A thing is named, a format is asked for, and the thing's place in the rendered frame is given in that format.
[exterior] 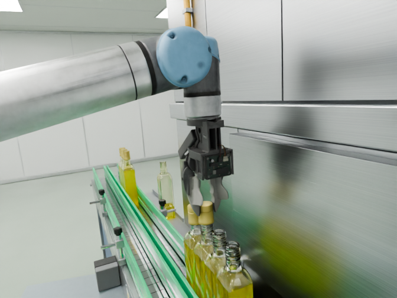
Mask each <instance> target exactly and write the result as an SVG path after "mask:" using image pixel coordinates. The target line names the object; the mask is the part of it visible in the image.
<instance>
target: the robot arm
mask: <svg viewBox="0 0 397 298"><path fill-rule="evenodd" d="M178 89H183V95H184V113H185V117H186V118H188V119H187V126H191V127H195V129H192V130H191V131H190V132H189V134H188V136H187V137H186V139H185V140H184V142H183V143H182V145H181V147H180V148H179V150H178V154H179V156H180V159H186V160H185V161H183V162H182V163H183V167H182V169H181V181H182V183H183V186H184V190H185V192H186V194H187V197H188V201H189V202H190V205H191V207H192V209H193V211H194V212H195V214H196V215H197V216H200V206H202V205H203V197H202V194H201V192H200V186H201V180H204V179H206V180H207V182H208V183H209V185H210V194H211V202H212V203H213V210H214V212H217V210H218V208H219V206H220V202H221V199H222V200H228V198H229V194H228V192H227V190H226V189H225V188H224V186H223V184H222V179H223V177H224V176H229V175H231V174H234V170H233V149H231V148H227V147H224V146H223V145H222V143H221V130H220V128H221V127H224V120H222V119H221V117H220V115H221V114H222V100H221V88H220V58H219V48H218V43H217V40H216V39H215V38H213V37H211V36H205V35H203V34H202V33H201V32H200V31H198V30H197V29H195V28H193V27H188V26H180V27H176V28H171V29H169V30H167V31H166V32H165V33H164V34H163V35H159V36H155V37H151V38H146V39H143V40H138V41H134V42H129V43H124V44H120V45H116V46H112V47H107V48H101V49H98V50H93V51H88V52H85V53H80V54H75V55H72V56H67V57H63V58H59V59H55V60H50V61H45V62H42V63H37V64H32V65H29V66H24V67H19V68H16V69H11V70H6V71H3V72H0V142H2V141H6V140H9V139H11V138H15V137H19V136H22V135H25V134H29V133H31V132H34V131H38V130H41V129H44V128H48V127H51V126H54V125H57V124H61V123H64V122H67V121H71V120H73V119H77V118H80V117H83V116H86V115H90V114H93V113H96V112H100V111H103V110H105V109H109V108H113V107H115V106H119V105H122V104H125V103H128V102H132V101H135V100H138V99H142V98H145V97H148V96H152V95H156V94H159V93H163V92H166V91H169V90H178ZM230 156H231V161H230ZM231 167H232V168H231ZM195 174H197V176H195Z"/></svg>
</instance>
